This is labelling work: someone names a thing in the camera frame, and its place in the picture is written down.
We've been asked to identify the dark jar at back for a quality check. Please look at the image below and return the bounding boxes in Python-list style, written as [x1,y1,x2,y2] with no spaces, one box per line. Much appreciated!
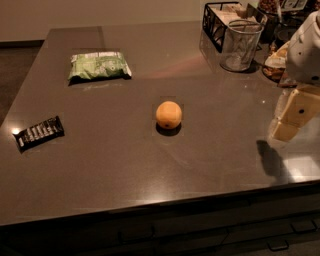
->
[258,0,282,43]

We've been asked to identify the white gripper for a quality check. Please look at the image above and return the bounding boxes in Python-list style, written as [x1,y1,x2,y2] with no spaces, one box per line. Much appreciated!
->
[271,84,320,142]

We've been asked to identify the black snack bar wrapper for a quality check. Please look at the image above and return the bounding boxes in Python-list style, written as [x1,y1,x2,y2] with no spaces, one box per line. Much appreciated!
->
[14,116,64,152]

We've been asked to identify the black wire basket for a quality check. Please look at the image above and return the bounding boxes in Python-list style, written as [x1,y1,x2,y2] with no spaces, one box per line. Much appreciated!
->
[202,1,267,52]

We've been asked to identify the drawer handle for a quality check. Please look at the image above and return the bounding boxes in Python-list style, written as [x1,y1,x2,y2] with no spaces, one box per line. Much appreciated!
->
[267,240,289,252]
[118,226,156,244]
[291,220,318,234]

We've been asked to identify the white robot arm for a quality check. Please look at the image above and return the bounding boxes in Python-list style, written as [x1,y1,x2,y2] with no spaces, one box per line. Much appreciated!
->
[269,11,320,142]

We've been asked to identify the wire mesh cup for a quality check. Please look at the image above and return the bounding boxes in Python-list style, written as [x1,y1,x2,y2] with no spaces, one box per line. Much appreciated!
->
[220,19,264,72]

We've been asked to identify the glass snack jar black lid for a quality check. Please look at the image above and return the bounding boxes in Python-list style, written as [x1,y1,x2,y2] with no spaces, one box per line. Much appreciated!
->
[262,28,295,82]

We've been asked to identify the drawer handle right lower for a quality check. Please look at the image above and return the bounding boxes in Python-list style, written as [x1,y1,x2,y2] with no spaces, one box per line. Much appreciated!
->
[267,240,289,252]

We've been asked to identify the drawer handle right upper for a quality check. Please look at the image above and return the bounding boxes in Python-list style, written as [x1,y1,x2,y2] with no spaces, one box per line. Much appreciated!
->
[291,220,318,234]

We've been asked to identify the drawer handle left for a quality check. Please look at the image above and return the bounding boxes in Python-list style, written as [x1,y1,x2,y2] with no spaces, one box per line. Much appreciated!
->
[118,226,156,244]

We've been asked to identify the green jalapeno chip bag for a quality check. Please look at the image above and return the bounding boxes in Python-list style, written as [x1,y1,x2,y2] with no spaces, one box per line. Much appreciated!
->
[68,51,132,81]

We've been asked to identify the orange fruit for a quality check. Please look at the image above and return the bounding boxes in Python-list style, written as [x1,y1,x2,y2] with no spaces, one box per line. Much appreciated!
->
[156,101,182,129]

